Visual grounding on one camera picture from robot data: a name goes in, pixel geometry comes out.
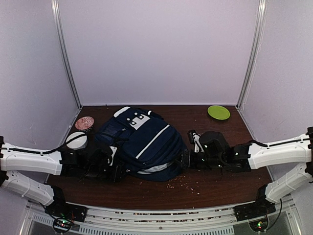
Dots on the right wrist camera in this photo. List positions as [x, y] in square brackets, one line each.
[194, 137]

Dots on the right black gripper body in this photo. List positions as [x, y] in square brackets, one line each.
[212, 163]

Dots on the navy blue backpack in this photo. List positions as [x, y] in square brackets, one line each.
[146, 144]

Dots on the red patterned bowl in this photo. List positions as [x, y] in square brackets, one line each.
[85, 124]

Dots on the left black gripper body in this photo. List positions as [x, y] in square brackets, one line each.
[95, 171]

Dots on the right metal frame post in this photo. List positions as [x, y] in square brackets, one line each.
[256, 43]

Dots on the green plate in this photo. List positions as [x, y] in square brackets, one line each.
[219, 112]

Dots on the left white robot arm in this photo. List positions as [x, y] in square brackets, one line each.
[75, 158]

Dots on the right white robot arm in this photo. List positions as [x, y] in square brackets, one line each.
[254, 155]

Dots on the left metal frame post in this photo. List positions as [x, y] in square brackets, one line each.
[58, 22]

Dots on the front aluminium rail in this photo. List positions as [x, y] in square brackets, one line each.
[220, 220]

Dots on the white ceramic bowl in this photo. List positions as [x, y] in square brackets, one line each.
[77, 140]

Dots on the metal frame post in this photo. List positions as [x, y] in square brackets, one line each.
[256, 43]
[58, 22]

